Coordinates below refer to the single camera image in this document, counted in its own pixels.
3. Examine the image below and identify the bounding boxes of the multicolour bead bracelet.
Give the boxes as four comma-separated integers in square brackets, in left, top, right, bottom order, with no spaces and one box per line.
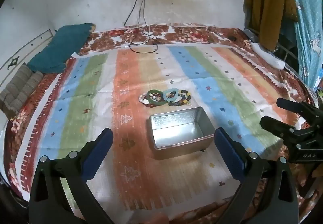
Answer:
[167,92,187,108]

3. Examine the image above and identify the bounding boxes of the grey striped pillow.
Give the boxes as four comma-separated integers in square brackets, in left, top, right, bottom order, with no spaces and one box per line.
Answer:
[1,64,44,120]

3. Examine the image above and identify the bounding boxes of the silver metal tin box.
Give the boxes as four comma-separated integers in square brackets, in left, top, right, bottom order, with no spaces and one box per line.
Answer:
[147,107,215,160]

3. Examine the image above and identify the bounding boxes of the pink white stone bracelet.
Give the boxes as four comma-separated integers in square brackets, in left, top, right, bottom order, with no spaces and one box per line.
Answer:
[138,91,162,105]

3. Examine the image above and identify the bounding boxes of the light blue patterned curtain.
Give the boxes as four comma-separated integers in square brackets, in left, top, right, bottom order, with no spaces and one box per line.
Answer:
[294,0,322,90]

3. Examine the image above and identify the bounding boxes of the black cable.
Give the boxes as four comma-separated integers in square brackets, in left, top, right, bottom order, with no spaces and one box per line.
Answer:
[123,0,159,53]

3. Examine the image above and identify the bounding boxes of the teal towel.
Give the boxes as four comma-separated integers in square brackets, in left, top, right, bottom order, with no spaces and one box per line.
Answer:
[27,23,96,74]

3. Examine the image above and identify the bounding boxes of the light blue bead bracelet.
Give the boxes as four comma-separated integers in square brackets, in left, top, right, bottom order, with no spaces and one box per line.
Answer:
[162,88,180,102]

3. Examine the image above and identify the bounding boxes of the yellow and dark bead bracelet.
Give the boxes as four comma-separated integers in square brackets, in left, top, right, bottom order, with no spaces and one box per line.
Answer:
[179,89,192,106]

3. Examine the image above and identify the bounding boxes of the mustard hanging garment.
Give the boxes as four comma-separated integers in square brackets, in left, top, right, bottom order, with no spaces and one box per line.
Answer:
[244,0,298,51]

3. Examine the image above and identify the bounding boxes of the green jade bangle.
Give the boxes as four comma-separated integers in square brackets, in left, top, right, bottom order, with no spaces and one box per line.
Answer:
[146,89,164,106]

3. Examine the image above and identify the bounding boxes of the striped colourful mat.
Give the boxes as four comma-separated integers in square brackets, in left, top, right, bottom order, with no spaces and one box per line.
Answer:
[15,45,304,211]

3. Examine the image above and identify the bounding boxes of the dark red bead bracelet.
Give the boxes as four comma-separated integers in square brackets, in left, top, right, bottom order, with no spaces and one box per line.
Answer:
[143,92,163,109]

